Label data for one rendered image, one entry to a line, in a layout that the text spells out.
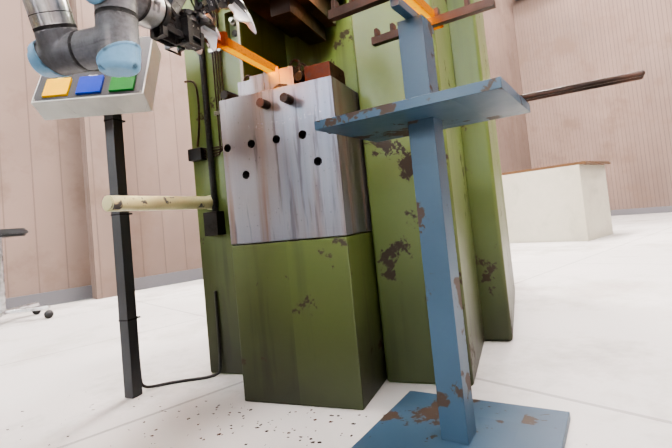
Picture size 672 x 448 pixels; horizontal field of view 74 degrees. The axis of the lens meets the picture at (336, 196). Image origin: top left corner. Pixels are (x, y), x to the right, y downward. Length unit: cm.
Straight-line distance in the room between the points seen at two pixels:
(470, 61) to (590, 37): 947
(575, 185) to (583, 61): 593
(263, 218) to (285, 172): 15
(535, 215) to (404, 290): 446
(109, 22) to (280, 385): 102
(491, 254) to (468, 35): 84
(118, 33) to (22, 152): 386
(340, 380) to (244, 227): 51
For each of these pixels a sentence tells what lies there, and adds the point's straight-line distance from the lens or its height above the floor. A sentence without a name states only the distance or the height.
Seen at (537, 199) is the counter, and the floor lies 50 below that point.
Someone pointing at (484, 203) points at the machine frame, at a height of 52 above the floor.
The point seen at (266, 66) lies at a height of 99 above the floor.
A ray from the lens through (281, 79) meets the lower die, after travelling 142.
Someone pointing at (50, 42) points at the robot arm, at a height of 90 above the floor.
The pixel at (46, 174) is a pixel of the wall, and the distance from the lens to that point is 476.
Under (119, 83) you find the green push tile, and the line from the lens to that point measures 158.
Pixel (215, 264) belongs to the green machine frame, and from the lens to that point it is 170.
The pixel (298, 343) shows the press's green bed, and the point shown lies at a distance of 134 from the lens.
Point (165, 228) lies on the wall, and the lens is 498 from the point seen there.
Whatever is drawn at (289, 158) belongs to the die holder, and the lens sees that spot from 129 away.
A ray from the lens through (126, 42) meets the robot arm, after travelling 94.
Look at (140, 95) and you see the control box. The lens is 154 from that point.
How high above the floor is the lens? 52
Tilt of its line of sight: 3 degrees up
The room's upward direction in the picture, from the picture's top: 6 degrees counter-clockwise
